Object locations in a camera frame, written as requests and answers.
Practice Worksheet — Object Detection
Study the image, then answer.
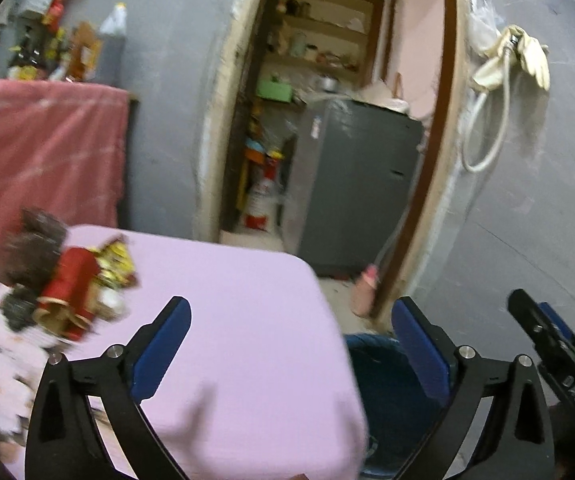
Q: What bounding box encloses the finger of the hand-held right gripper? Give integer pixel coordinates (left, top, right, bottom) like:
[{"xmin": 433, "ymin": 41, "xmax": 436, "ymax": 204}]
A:
[
  {"xmin": 507, "ymin": 288, "xmax": 555, "ymax": 361},
  {"xmin": 539, "ymin": 301, "xmax": 575, "ymax": 375}
]

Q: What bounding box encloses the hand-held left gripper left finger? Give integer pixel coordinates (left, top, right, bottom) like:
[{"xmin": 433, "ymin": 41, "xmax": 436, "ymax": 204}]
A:
[{"xmin": 25, "ymin": 296, "xmax": 192, "ymax": 480}]

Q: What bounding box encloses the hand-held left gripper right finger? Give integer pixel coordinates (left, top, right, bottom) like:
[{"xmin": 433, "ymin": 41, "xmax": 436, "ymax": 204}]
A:
[{"xmin": 391, "ymin": 296, "xmax": 555, "ymax": 480}]

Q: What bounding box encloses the silver wrapper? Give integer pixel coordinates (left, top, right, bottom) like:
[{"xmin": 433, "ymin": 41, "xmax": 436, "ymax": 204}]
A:
[{"xmin": 92, "ymin": 285, "xmax": 131, "ymax": 321}]

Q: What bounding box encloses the yellow snack packet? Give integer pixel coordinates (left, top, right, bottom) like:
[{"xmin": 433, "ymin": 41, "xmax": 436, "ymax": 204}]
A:
[{"xmin": 92, "ymin": 240, "xmax": 138, "ymax": 288}]

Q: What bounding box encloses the brown cardboard piece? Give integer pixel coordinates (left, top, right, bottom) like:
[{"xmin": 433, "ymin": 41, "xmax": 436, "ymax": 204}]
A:
[{"xmin": 32, "ymin": 305, "xmax": 83, "ymax": 343}]

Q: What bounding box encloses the blue plastic bucket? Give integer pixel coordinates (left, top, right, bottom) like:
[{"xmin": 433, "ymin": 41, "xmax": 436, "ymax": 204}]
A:
[{"xmin": 345, "ymin": 332, "xmax": 473, "ymax": 480}]

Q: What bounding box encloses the dark wrapper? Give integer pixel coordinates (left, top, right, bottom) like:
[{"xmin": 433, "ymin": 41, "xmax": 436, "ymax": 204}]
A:
[{"xmin": 0, "ymin": 285, "xmax": 41, "ymax": 331}]

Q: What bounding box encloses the pink bottle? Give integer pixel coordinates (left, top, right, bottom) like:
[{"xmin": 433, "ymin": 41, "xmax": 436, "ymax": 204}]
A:
[{"xmin": 351, "ymin": 266, "xmax": 381, "ymax": 318}]

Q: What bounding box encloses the pink floral tablecloth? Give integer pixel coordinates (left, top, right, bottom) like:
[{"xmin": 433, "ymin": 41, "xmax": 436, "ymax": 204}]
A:
[{"xmin": 0, "ymin": 225, "xmax": 368, "ymax": 480}]

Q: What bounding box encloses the white spray bottle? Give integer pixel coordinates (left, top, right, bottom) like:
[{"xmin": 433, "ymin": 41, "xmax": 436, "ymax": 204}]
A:
[{"xmin": 244, "ymin": 175, "xmax": 281, "ymax": 231}]

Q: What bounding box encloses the grey washing machine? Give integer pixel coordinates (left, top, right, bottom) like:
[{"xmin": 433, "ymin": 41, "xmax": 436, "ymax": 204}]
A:
[{"xmin": 295, "ymin": 97, "xmax": 425, "ymax": 278}]

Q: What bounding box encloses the orange plastic item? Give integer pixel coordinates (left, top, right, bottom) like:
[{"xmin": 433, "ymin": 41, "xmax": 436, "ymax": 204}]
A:
[{"xmin": 245, "ymin": 137, "xmax": 268, "ymax": 166}]

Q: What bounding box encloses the red checked cloth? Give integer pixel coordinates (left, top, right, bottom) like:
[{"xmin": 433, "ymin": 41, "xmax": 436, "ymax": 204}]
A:
[{"xmin": 0, "ymin": 80, "xmax": 131, "ymax": 306}]

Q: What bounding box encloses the cream rubber glove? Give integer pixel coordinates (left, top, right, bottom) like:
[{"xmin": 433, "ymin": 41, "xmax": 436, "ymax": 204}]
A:
[
  {"xmin": 515, "ymin": 25, "xmax": 552, "ymax": 92},
  {"xmin": 472, "ymin": 25, "xmax": 521, "ymax": 93}
]

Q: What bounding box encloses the white cloth pile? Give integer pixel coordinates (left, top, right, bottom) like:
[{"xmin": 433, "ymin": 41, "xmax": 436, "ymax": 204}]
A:
[{"xmin": 355, "ymin": 80, "xmax": 411, "ymax": 113}]

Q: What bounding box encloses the green box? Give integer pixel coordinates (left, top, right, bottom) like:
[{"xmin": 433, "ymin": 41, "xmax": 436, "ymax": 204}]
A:
[{"xmin": 256, "ymin": 75, "xmax": 293, "ymax": 103}]

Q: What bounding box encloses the clear hanging plastic bag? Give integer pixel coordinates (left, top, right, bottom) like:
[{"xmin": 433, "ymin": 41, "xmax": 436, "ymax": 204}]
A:
[{"xmin": 467, "ymin": 0, "xmax": 498, "ymax": 56}]

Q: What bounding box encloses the orange packet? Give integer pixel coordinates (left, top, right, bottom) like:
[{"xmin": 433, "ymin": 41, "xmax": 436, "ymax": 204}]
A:
[{"xmin": 70, "ymin": 22, "xmax": 103, "ymax": 83}]

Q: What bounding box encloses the tall dark sauce bottle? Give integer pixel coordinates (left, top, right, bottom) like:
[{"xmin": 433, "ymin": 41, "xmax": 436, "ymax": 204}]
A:
[{"xmin": 15, "ymin": 27, "xmax": 38, "ymax": 78}]

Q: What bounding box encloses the wooden shelf unit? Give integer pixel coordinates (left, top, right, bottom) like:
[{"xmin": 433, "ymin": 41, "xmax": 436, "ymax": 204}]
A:
[{"xmin": 262, "ymin": 0, "xmax": 385, "ymax": 106}]

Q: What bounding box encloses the red plastic bag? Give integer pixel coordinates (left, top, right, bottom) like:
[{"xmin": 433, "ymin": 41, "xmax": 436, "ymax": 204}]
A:
[{"xmin": 42, "ymin": 0, "xmax": 68, "ymax": 31}]

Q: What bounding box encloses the white hose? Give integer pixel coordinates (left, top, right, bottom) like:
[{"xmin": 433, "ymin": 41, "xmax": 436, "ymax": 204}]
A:
[{"xmin": 460, "ymin": 35, "xmax": 513, "ymax": 173}]

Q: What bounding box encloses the wooden door frame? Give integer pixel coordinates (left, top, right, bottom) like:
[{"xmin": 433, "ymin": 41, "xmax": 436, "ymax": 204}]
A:
[{"xmin": 192, "ymin": 0, "xmax": 488, "ymax": 331}]

